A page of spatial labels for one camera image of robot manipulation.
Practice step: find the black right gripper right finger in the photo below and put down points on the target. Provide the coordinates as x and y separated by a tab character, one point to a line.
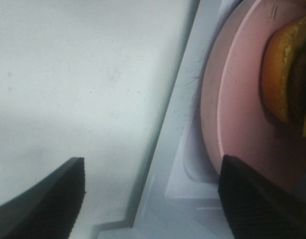
255	207

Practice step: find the white microwave oven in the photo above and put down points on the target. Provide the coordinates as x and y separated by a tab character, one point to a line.
93	78

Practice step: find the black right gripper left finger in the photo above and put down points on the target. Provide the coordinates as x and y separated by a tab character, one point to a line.
49	209

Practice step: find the pink round plate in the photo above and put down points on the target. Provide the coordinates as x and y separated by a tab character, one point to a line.
234	120

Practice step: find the toy hamburger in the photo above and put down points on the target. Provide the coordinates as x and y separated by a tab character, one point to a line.
283	74

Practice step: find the glass microwave turntable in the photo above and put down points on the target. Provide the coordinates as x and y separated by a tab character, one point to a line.
197	163

